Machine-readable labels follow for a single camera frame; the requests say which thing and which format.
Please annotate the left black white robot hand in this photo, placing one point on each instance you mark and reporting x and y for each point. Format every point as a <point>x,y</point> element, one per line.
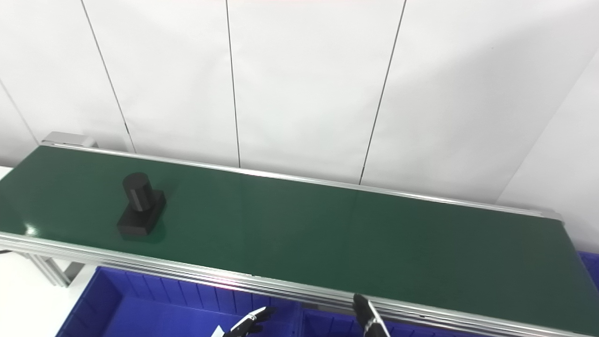
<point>243,326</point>

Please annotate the blue plastic bin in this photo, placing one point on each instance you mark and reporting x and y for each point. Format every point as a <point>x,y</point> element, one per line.
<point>592,267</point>
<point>327,325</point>
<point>140,313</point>

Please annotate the aluminium conveyor leg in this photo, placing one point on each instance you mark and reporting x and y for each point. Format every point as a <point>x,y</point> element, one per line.
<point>49,270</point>

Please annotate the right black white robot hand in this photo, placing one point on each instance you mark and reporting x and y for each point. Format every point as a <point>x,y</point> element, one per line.
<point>367,320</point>

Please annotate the black cylinder block part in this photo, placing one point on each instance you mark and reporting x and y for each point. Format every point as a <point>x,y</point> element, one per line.
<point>140,206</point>

